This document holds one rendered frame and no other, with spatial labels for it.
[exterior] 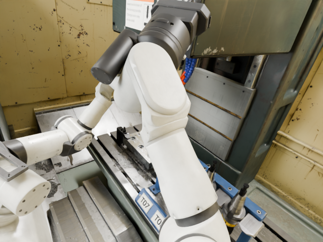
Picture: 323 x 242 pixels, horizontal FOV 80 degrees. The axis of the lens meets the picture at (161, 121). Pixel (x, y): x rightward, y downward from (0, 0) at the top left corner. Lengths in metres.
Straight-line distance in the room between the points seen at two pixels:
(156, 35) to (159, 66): 0.07
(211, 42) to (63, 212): 1.10
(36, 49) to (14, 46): 0.13
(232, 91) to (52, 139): 0.94
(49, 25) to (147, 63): 1.47
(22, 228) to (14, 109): 1.42
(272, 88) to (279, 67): 0.11
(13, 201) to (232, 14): 0.62
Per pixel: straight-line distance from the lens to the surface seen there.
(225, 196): 0.71
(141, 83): 0.25
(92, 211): 1.20
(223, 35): 0.59
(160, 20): 0.35
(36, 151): 0.70
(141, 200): 0.99
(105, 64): 0.29
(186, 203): 0.26
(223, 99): 1.24
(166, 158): 0.26
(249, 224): 0.68
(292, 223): 1.73
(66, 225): 1.21
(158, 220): 0.93
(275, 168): 1.70
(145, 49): 0.28
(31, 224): 0.50
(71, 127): 0.77
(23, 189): 0.40
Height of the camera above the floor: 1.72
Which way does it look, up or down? 30 degrees down
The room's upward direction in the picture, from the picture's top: 8 degrees clockwise
